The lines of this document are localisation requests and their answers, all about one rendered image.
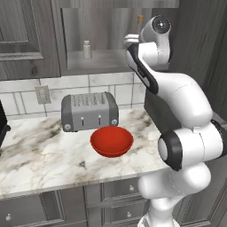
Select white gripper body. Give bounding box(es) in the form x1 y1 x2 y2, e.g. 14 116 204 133
123 33 141 46

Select orange bottle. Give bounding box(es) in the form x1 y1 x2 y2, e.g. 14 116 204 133
137 14 145 27

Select white shaker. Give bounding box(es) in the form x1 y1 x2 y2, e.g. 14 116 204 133
82 40 93 60

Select open grey cabinet door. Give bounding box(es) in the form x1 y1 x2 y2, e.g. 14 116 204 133
169 0 227 114

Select red mixing bowl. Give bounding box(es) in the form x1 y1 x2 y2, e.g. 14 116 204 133
90 125 135 159

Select grey upper cabinet door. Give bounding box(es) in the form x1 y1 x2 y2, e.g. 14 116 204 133
0 0 62 82

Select grey lower cabinet door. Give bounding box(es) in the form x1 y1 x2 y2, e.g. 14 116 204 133
0 191 66 227

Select grey four-slot toaster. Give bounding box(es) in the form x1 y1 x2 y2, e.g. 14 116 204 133
60 91 120 133

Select grey drawer front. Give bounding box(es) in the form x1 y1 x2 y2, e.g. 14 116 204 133
101 177 146 203
102 201 149 226

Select black countertop appliance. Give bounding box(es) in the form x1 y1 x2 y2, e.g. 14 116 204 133
0 99 12 156

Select open grey wall cabinet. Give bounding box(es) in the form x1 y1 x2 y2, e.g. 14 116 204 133
50 0 181 77

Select grey wall outlet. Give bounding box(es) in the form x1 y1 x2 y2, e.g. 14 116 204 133
34 84 52 106

